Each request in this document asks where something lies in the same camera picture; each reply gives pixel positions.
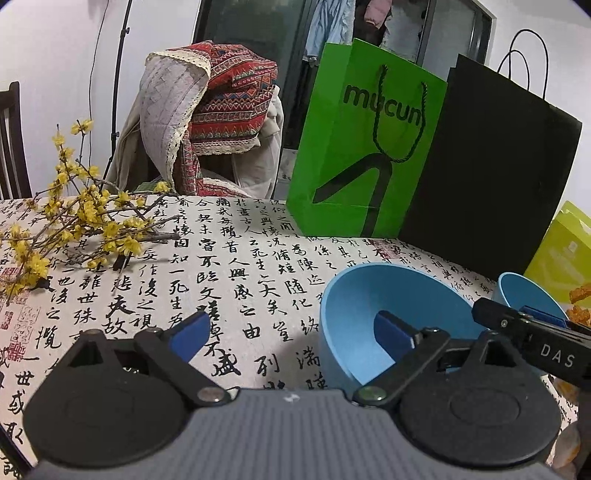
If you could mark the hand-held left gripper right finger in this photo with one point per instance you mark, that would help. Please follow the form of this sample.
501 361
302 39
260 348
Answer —
392 330

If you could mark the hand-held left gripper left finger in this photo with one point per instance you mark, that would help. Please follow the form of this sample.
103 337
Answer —
190 332

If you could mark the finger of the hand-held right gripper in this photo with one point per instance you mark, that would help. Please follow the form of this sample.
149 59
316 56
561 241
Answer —
498 318
545 318

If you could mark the blue bowl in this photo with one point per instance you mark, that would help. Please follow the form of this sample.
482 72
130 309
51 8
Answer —
512 290
355 304

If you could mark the yellow-green snack box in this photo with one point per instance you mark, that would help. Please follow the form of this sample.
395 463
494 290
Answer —
558 249

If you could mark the calligraphy printed tablecloth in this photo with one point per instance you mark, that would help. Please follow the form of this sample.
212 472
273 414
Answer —
258 277

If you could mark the black paper bag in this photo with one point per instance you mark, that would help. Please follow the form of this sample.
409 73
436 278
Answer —
489 175

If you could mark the yellow flower branch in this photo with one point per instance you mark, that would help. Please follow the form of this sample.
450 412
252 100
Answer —
92 217

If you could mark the green paper bag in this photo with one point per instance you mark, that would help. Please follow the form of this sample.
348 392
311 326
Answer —
341 161

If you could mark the beige jacket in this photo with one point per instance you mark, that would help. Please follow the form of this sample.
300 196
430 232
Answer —
258 161

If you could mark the red patterned throw blanket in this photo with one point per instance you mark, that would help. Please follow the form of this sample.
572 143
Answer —
231 101

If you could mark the dark wooden chair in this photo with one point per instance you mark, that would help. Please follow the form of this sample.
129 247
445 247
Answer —
11 147

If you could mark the studio light on stand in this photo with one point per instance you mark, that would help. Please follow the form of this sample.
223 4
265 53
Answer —
121 60

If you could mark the white hanging garment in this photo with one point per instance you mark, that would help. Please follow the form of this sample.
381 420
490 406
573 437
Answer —
406 32

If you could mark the dark sliding glass door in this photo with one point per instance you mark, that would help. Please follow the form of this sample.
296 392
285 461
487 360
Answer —
231 23

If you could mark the light blue hanging shirt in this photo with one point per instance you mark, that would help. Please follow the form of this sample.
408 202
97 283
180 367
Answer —
330 23

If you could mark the pink hanging garment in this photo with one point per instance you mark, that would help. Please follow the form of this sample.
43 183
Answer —
376 11

